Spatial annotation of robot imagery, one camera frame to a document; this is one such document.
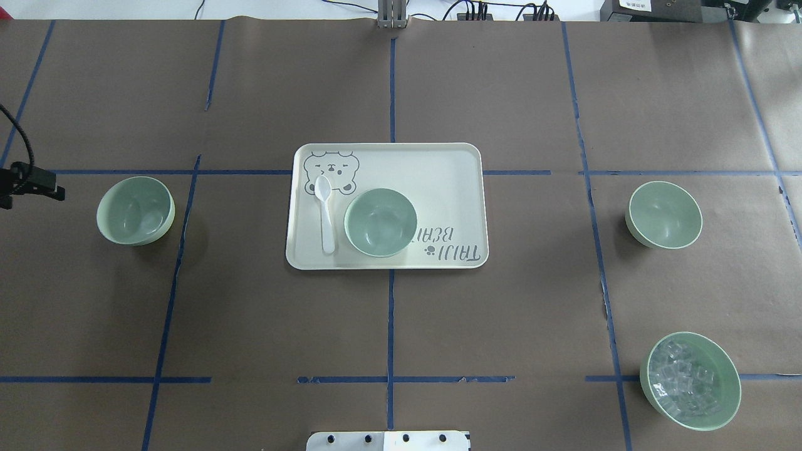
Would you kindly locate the green bowl on tray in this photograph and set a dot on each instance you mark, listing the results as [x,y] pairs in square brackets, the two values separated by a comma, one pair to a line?
[380,222]

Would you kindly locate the cream bear tray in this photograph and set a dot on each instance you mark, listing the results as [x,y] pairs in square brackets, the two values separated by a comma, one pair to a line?
[444,181]

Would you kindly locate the white plastic spoon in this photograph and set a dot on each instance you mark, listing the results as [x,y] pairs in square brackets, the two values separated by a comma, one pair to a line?
[323,192]

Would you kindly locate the green bowl with ice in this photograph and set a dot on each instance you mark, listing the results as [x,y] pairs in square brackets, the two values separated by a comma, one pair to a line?
[692,381]

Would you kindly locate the aluminium frame post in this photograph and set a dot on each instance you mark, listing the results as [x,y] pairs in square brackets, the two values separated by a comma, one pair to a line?
[392,14]

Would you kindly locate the white pedestal column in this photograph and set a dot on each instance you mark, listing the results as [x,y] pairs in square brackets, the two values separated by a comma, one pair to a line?
[391,440]

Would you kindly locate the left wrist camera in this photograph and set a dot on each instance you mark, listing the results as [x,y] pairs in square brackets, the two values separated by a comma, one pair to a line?
[23,178]

